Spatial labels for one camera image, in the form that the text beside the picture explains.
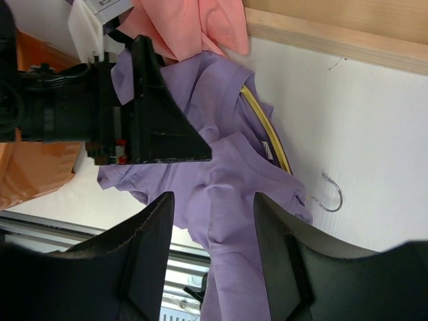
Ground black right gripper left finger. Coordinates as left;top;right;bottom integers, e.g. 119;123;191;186
1;192;175;320

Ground purple t shirt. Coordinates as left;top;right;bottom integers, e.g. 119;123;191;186
97;51;312;320

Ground pink t shirt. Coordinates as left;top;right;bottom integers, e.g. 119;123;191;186
119;1;249;62

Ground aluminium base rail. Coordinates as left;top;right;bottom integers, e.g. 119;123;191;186
1;211;210;320

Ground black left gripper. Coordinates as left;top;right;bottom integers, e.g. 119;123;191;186
13;35;211;165

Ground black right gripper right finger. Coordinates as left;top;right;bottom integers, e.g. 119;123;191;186
253;193;427;320

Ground yellow clothes hanger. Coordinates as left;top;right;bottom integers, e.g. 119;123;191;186
240;85;344;213

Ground orange plastic basket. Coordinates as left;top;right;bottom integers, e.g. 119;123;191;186
0;28;88;211

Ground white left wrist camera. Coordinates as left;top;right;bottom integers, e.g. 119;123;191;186
68;0;133;64

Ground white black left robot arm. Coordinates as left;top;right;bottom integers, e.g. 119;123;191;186
1;1;211;166

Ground wooden clothes rack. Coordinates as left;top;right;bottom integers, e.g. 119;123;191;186
243;0;427;76

